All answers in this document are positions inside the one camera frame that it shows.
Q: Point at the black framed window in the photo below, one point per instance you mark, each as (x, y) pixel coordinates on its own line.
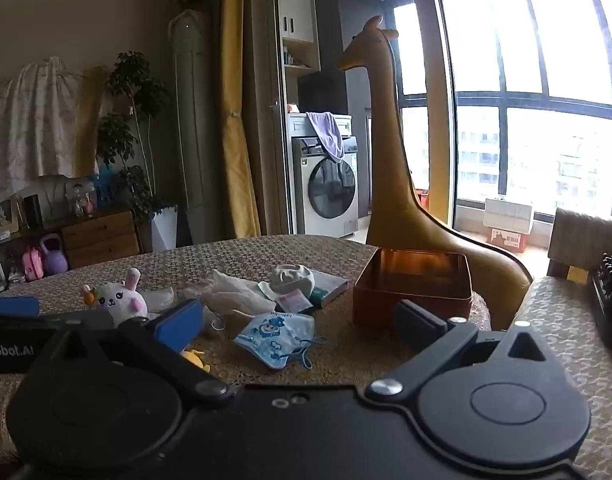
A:
(536, 95)

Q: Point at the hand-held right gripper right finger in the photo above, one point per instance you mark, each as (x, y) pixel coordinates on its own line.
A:
(416, 330)

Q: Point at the yellow curtain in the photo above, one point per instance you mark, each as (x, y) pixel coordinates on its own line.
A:
(233, 110)

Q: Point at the white floral dust cover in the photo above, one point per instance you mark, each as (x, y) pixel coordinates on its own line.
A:
(31, 125)

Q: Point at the yellow duck toy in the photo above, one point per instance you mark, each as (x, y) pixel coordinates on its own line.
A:
(196, 360)

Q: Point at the tall golden giraffe statue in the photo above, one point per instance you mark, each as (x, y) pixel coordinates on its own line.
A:
(391, 185)

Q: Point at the white washing machine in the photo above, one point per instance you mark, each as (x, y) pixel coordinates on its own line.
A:
(331, 195)

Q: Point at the red metal tin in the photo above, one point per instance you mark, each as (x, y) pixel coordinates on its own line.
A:
(411, 295)

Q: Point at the small pink white packet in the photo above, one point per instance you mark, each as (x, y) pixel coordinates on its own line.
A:
(292, 302)

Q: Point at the covered standing air conditioner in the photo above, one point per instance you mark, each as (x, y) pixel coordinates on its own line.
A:
(196, 135)

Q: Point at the white bunny plush toy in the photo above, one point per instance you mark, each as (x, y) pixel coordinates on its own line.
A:
(118, 300)

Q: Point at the blue cartoon face mask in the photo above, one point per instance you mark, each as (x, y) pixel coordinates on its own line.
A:
(273, 337)

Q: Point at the white wall cabinet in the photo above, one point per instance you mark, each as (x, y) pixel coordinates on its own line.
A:
(296, 10)

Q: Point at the green potted plant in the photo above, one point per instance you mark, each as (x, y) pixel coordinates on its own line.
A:
(131, 90)

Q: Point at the red white cardboard box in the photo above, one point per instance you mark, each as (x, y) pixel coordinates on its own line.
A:
(508, 241)

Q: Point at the red container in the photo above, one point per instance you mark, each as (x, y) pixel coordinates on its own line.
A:
(422, 199)

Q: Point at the black appliance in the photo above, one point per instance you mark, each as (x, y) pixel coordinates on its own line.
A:
(321, 92)

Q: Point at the wooden drawer cabinet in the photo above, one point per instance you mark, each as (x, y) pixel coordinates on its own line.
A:
(98, 240)

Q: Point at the purple kettlebell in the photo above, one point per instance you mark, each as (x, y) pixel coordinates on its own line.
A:
(56, 262)

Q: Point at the purple cloth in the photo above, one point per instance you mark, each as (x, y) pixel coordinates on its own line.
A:
(328, 135)

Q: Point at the green white flat box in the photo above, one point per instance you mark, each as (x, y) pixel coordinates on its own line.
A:
(331, 287)

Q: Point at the framed picture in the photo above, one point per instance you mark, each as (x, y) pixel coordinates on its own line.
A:
(80, 196)

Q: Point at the black speaker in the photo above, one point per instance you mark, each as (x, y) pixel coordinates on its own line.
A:
(33, 211)

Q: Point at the white plant pot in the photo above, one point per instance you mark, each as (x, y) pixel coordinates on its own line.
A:
(165, 230)

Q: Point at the pink toy bag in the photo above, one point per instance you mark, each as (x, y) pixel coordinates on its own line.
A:
(32, 266)

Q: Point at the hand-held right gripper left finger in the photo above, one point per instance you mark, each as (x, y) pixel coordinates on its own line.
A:
(178, 327)

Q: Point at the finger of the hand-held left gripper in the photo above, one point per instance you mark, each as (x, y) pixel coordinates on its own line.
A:
(76, 319)
(11, 306)

